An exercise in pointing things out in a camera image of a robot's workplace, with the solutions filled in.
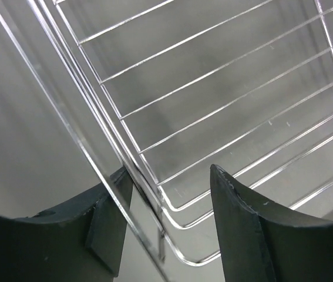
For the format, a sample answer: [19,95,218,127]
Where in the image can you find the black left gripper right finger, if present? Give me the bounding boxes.
[210,164,333,281]

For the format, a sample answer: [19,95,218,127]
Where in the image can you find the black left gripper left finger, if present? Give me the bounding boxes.
[0,183,127,281]

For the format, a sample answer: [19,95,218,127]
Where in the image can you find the steel wire dish rack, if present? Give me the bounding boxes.
[0,1,333,266]

